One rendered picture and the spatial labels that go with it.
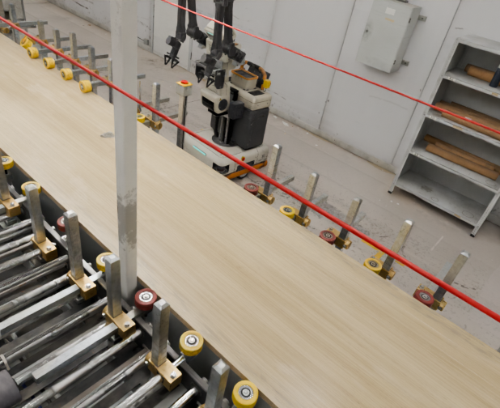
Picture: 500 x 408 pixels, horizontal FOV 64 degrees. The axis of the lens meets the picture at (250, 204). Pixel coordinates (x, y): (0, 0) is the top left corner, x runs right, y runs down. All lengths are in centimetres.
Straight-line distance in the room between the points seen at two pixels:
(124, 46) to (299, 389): 114
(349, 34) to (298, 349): 384
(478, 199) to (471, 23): 165
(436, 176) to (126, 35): 395
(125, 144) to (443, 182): 386
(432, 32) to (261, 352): 363
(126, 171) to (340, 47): 385
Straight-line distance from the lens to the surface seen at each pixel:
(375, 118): 478
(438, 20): 446
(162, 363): 146
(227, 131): 389
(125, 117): 122
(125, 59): 116
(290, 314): 160
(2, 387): 151
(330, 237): 199
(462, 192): 467
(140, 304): 155
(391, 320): 175
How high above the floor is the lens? 210
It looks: 35 degrees down
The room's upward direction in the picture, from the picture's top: 11 degrees clockwise
